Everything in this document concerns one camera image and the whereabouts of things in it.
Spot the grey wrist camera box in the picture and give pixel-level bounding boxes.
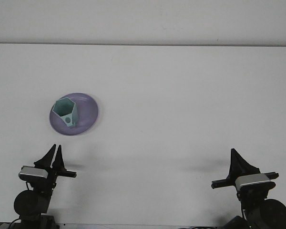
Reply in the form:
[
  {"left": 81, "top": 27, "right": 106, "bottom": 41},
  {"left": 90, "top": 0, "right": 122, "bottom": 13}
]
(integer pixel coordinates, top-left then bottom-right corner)
[
  {"left": 18, "top": 166, "right": 49, "bottom": 180},
  {"left": 234, "top": 173, "right": 272, "bottom": 189}
]

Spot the pale purple round plate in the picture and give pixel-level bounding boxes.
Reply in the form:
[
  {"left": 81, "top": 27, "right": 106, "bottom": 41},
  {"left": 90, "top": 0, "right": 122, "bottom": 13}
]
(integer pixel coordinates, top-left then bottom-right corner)
[{"left": 49, "top": 92, "right": 99, "bottom": 136}]

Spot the pale blue angular cup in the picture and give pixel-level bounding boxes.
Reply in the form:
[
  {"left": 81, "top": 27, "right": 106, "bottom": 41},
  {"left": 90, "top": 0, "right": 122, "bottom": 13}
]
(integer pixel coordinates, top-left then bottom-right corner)
[{"left": 52, "top": 97, "right": 80, "bottom": 128}]

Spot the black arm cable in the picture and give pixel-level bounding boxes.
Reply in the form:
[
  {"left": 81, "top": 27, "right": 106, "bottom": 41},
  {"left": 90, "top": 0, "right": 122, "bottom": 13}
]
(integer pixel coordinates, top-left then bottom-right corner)
[
  {"left": 9, "top": 218, "right": 22, "bottom": 229},
  {"left": 237, "top": 192, "right": 246, "bottom": 217}
]

